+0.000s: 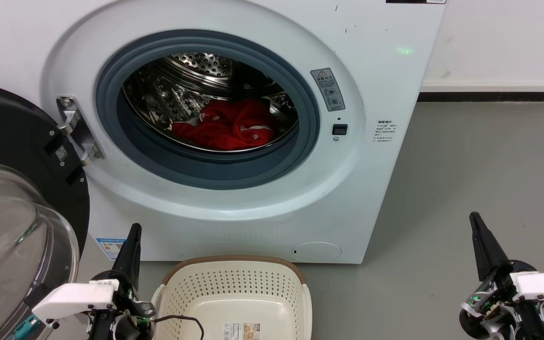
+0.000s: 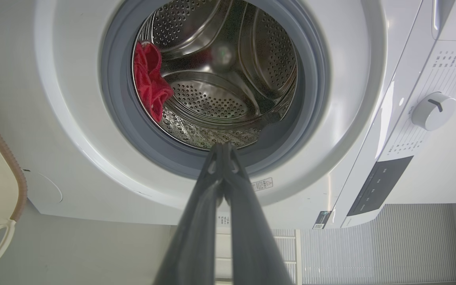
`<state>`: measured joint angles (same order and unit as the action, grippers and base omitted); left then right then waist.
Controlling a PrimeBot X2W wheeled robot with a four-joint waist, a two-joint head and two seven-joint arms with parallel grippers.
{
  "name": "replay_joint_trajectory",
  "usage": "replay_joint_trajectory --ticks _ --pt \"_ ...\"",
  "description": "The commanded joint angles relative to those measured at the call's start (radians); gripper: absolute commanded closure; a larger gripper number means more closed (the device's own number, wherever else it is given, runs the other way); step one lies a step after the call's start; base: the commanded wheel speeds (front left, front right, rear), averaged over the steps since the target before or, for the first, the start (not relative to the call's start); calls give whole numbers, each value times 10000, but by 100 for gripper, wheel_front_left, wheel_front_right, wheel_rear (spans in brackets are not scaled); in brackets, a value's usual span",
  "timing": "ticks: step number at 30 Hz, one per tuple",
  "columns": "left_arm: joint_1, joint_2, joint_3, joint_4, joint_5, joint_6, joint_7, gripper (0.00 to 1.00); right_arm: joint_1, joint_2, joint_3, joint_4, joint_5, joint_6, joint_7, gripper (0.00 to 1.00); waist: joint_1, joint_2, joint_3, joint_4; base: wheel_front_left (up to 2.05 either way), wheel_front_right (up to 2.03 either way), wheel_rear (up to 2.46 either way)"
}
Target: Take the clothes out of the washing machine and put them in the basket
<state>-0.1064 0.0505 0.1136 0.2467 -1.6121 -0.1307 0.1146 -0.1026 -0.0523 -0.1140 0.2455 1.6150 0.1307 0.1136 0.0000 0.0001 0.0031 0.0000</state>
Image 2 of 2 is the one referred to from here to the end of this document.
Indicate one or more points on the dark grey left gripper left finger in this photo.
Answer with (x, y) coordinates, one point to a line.
(194, 233)

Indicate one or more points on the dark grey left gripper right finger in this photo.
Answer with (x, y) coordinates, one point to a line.
(251, 237)

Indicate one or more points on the dark grey control panel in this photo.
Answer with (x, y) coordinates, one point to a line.
(378, 185)

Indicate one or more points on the red cloth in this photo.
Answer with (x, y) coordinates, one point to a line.
(150, 81)

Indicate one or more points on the stainless steel washing machine drum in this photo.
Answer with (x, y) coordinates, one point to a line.
(228, 71)

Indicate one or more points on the grey rubber door gasket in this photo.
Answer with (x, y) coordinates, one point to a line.
(121, 107)

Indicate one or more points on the white front-load washing machine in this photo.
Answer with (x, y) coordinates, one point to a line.
(69, 118)

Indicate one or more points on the white program dial knob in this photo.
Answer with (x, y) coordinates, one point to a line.
(434, 111)

